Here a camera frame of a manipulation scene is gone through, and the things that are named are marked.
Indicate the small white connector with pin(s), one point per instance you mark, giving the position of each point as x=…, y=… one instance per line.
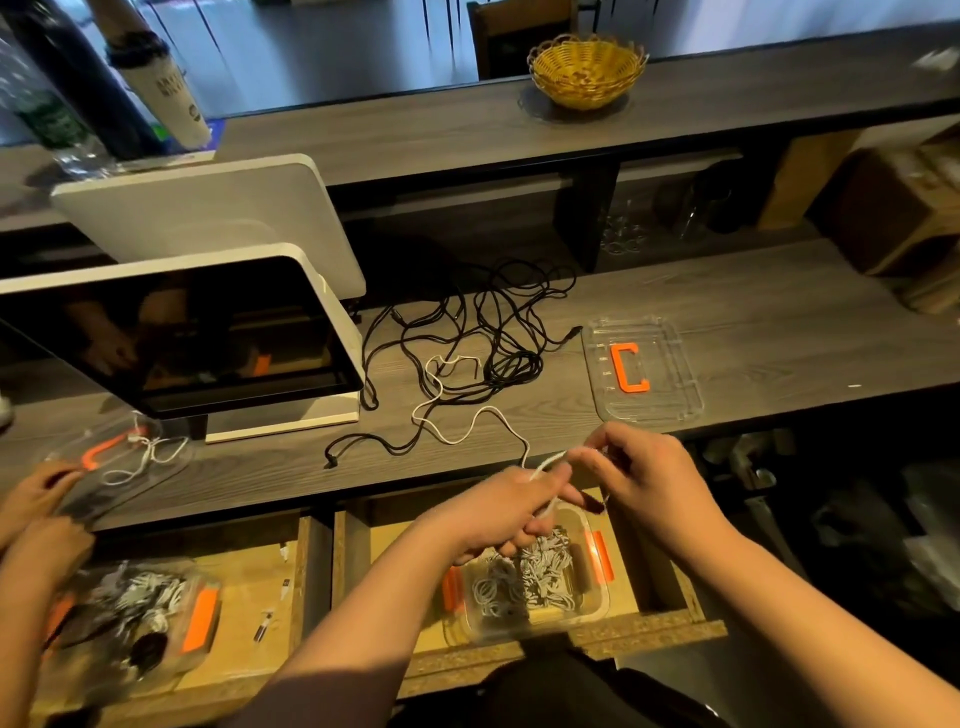
x=285, y=590
x=263, y=627

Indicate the white paper coffee cup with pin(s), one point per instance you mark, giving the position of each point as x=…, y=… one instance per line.
x=165, y=98

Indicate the wooden drawer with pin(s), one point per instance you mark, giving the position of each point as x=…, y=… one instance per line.
x=308, y=630
x=675, y=600

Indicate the person's right hand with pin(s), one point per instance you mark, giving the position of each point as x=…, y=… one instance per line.
x=657, y=483

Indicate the person's left hand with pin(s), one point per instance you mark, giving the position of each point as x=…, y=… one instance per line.
x=503, y=510

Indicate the brown cardboard box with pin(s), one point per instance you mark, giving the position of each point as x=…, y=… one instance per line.
x=900, y=210

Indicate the yellow woven basket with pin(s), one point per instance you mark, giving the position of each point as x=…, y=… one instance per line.
x=588, y=75

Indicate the clear plastic water bottle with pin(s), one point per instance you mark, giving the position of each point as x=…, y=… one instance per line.
x=53, y=120

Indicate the person's right forearm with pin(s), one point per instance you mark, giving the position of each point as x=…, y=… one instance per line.
x=840, y=638

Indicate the white customer display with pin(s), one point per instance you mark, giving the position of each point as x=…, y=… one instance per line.
x=210, y=225

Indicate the another person's forearm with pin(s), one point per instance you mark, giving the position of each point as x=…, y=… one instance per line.
x=18, y=660

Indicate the grey wooden bar counter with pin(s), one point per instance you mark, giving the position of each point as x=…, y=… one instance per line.
x=435, y=135

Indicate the pile of white containers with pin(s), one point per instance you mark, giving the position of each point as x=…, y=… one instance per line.
x=758, y=450

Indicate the brown wooden chair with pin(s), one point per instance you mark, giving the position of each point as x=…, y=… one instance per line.
x=522, y=23

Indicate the black thermos bottle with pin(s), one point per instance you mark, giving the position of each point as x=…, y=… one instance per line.
x=90, y=75

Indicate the blue white notebook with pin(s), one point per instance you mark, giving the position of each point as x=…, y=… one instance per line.
x=215, y=140

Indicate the white touchscreen monitor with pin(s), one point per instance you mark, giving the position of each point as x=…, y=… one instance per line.
x=173, y=330

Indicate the person's left forearm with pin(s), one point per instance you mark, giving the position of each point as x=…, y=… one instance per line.
x=353, y=645

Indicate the clear container drawer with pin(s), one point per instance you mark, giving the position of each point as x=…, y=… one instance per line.
x=600, y=608
x=68, y=675

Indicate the flat cardboard sheet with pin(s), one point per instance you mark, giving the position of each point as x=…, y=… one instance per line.
x=807, y=180

